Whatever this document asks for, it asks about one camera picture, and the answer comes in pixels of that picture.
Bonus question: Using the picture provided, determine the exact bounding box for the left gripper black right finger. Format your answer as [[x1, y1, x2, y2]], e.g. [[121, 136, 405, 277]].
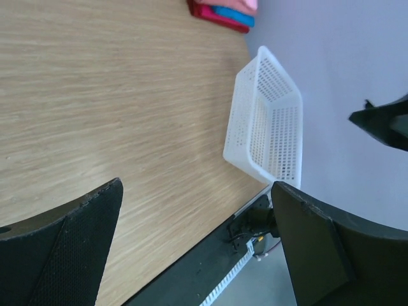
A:
[[271, 182, 407, 305]]

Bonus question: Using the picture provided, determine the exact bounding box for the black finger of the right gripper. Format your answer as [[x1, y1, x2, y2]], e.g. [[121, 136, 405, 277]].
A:
[[349, 95, 407, 151]]

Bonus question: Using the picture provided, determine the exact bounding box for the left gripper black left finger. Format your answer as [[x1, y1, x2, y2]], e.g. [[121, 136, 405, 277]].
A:
[[1, 178, 123, 305]]

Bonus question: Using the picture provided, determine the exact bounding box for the pink t-shirt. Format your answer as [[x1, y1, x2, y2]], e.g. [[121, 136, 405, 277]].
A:
[[195, 0, 258, 16]]

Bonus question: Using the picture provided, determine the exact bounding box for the white plastic basket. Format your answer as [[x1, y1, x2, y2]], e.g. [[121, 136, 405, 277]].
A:
[[222, 46, 303, 188]]

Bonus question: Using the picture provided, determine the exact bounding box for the folded blue t-shirt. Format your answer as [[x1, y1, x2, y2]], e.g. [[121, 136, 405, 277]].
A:
[[211, 6, 255, 27]]

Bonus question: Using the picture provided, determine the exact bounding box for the folded red t-shirt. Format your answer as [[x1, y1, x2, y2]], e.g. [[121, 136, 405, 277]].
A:
[[186, 0, 250, 34]]

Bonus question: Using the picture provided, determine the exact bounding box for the white slotted cable duct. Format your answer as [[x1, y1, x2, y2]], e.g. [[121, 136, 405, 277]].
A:
[[200, 240, 254, 306]]

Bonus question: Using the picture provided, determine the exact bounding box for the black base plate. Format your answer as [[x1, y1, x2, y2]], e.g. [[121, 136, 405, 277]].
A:
[[125, 189, 272, 306]]

